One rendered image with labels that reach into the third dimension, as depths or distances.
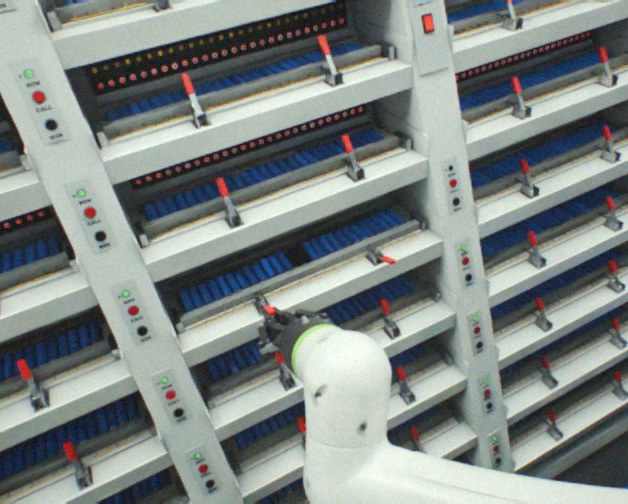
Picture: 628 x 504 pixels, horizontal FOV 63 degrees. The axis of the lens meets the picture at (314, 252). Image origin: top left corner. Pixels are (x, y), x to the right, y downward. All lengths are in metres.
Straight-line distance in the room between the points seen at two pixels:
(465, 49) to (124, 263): 0.78
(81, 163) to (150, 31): 0.24
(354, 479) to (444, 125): 0.74
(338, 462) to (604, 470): 1.36
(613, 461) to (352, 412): 1.41
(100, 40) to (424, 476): 0.77
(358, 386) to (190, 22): 0.64
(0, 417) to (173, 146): 0.57
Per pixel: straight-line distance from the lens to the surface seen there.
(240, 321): 1.04
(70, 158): 0.92
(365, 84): 1.04
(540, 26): 1.29
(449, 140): 1.14
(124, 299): 0.97
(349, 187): 1.03
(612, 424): 1.99
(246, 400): 1.14
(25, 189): 0.93
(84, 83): 1.11
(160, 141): 0.93
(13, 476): 1.22
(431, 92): 1.11
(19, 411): 1.09
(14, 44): 0.92
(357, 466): 0.65
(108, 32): 0.92
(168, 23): 0.93
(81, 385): 1.06
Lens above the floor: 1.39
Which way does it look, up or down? 21 degrees down
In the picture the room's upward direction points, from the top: 16 degrees counter-clockwise
